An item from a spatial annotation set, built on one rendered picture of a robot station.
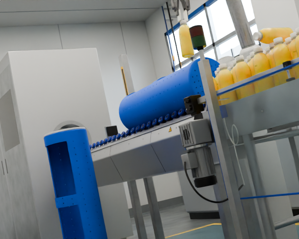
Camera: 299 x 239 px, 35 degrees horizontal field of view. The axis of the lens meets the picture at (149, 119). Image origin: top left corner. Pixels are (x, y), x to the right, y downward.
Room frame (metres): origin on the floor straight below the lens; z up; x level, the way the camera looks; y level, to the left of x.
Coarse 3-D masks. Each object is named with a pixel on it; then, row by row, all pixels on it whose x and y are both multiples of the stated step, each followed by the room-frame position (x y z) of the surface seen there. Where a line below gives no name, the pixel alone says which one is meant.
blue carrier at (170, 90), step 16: (192, 64) 2.63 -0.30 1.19; (160, 80) 2.91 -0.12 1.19; (176, 80) 2.72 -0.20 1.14; (192, 80) 2.61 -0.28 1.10; (128, 96) 3.29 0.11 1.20; (144, 96) 3.03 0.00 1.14; (160, 96) 2.86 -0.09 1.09; (176, 96) 2.74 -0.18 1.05; (128, 112) 3.23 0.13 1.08; (144, 112) 3.07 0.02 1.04; (160, 112) 2.95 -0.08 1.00; (128, 128) 3.35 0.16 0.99
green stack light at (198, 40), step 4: (196, 36) 2.11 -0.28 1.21; (200, 36) 2.11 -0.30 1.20; (204, 36) 2.12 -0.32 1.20; (192, 40) 2.12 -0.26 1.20; (196, 40) 2.11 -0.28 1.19; (200, 40) 2.11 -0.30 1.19; (204, 40) 2.12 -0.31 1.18; (192, 44) 2.13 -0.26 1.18; (196, 44) 2.11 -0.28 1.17; (200, 44) 2.11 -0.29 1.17; (204, 44) 2.11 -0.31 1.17; (196, 48) 2.14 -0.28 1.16
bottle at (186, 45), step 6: (180, 24) 2.63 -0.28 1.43; (186, 24) 2.63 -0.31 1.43; (180, 30) 2.61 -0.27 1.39; (186, 30) 2.60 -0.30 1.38; (180, 36) 2.61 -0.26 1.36; (186, 36) 2.60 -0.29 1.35; (180, 42) 2.62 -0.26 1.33; (186, 42) 2.60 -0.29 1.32; (186, 48) 2.60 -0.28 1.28; (192, 48) 2.61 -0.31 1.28; (186, 54) 2.60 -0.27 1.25; (192, 54) 2.60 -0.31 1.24
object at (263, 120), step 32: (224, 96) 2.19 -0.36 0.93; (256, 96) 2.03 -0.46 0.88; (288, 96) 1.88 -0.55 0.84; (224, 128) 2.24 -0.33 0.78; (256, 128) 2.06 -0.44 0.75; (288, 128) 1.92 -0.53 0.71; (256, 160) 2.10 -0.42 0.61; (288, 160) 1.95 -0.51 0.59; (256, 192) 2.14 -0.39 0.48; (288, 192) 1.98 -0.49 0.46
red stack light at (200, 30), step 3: (198, 27) 2.11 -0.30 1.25; (201, 27) 2.12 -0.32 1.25; (189, 30) 2.13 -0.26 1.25; (192, 30) 2.11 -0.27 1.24; (195, 30) 2.11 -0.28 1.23; (198, 30) 2.11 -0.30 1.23; (201, 30) 2.11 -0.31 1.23; (192, 33) 2.12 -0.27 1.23; (195, 33) 2.11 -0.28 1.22; (198, 33) 2.11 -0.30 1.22; (201, 33) 2.11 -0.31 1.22; (192, 36) 2.12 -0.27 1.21; (195, 36) 2.11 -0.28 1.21
